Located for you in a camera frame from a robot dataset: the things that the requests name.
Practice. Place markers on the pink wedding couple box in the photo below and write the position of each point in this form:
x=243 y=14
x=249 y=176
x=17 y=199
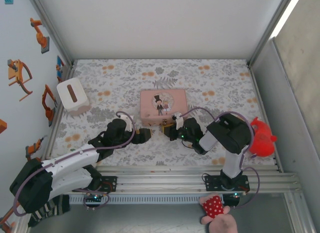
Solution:
x=150 y=103

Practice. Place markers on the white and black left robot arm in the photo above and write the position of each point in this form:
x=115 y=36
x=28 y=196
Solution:
x=70 y=159

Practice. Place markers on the orange gripper arm sticker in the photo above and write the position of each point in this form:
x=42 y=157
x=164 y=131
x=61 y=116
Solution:
x=5 y=221

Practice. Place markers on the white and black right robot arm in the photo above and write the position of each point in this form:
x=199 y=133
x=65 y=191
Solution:
x=232 y=135

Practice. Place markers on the white tissue box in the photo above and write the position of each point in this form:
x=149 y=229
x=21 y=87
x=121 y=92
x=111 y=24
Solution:
x=75 y=103

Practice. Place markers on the floral patterned table mat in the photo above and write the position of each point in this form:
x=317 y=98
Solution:
x=200 y=80

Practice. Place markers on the black controller board with LEDs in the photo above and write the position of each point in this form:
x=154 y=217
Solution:
x=93 y=198
x=231 y=200

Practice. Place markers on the red plush toy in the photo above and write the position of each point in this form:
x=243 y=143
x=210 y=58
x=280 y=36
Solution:
x=263 y=140

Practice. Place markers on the pink plush with polka dots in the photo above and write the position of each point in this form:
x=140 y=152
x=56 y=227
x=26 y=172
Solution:
x=212 y=208

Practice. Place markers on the blue and orange machine sticker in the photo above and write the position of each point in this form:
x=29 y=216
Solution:
x=59 y=68

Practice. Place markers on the black white striped sock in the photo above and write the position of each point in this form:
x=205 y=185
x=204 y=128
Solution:
x=60 y=205

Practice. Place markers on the orange block sticker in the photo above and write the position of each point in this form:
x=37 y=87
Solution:
x=2 y=125

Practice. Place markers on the aluminium rail frame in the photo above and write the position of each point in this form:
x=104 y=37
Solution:
x=162 y=179

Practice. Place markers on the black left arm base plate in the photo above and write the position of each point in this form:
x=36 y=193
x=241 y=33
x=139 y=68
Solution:
x=110 y=184

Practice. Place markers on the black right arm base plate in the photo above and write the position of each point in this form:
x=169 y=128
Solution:
x=212 y=184

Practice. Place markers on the orange curved frame sticker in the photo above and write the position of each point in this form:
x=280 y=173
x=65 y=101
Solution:
x=16 y=73

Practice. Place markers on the aluminium frame post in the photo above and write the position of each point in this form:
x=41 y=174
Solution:
x=272 y=28
x=50 y=28

